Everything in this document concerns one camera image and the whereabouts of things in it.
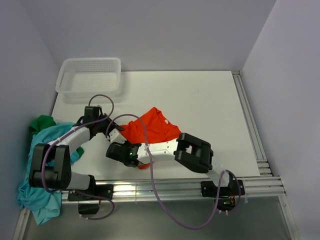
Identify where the orange t shirt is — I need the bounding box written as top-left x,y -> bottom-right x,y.
119,106 -> 183,171

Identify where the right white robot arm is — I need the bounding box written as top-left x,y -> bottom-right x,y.
105,131 -> 234,195

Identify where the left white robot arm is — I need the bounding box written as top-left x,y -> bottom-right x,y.
28,105 -> 121,200

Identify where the white perforated plastic basket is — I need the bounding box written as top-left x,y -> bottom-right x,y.
55,57 -> 124,100

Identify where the green t shirt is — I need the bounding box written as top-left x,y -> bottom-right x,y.
28,115 -> 74,161

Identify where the teal t shirt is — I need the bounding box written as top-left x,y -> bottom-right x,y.
16,121 -> 83,226

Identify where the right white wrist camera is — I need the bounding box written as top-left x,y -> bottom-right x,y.
109,129 -> 127,144

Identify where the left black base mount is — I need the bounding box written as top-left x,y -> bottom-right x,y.
67,184 -> 115,221

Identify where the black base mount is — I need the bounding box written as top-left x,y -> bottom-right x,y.
200,177 -> 246,213
67,184 -> 115,221

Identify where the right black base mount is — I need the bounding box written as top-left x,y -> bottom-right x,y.
200,177 -> 246,213

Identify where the right aluminium rail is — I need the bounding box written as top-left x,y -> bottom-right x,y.
231,71 -> 301,240

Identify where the aluminium rail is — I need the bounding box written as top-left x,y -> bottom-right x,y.
231,71 -> 301,240
61,174 -> 287,205

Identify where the front aluminium rail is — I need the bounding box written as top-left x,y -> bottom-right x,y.
61,174 -> 287,205

